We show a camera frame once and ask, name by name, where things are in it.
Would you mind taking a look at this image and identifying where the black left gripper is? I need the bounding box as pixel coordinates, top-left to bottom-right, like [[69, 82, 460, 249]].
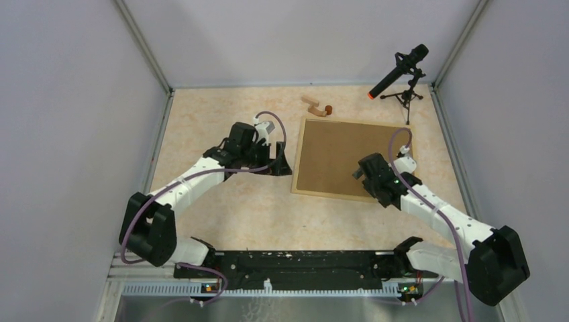
[[240, 140, 291, 176]]

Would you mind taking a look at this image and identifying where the brown cardboard backing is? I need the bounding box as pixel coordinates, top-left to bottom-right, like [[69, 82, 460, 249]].
[[297, 119, 407, 199]]

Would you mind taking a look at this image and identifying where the light wooden picture frame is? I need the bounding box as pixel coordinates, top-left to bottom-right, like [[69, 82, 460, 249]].
[[291, 117, 414, 204]]

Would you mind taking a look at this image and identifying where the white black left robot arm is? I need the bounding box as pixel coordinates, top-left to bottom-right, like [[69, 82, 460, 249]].
[[119, 119, 292, 277]]

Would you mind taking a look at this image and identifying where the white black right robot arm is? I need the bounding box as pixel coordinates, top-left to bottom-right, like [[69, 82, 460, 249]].
[[353, 153, 530, 306]]

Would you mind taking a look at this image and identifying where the upright wooden block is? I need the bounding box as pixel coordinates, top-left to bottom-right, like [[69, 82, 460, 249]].
[[308, 106, 329, 117]]

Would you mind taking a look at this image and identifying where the flat wooden block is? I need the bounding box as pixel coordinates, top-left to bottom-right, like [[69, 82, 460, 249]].
[[301, 95, 319, 107]]

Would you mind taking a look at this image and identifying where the black microphone tripod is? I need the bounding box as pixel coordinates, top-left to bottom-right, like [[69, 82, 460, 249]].
[[379, 68, 425, 125]]

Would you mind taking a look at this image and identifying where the black microphone orange tip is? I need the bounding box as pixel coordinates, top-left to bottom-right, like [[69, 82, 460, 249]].
[[368, 44, 429, 99]]

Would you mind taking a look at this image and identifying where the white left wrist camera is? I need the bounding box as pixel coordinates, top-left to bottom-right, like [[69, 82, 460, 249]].
[[253, 117, 275, 146]]

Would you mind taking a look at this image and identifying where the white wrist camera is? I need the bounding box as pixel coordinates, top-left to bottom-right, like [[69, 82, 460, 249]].
[[393, 146, 417, 174], [253, 117, 275, 146]]

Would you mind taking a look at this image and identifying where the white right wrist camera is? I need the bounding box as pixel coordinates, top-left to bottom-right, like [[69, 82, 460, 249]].
[[393, 146, 417, 174]]

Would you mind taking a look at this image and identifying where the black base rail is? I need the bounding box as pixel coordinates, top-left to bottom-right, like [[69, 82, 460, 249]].
[[173, 250, 436, 290]]

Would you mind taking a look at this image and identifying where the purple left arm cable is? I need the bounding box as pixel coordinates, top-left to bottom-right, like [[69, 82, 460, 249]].
[[119, 111, 288, 307]]

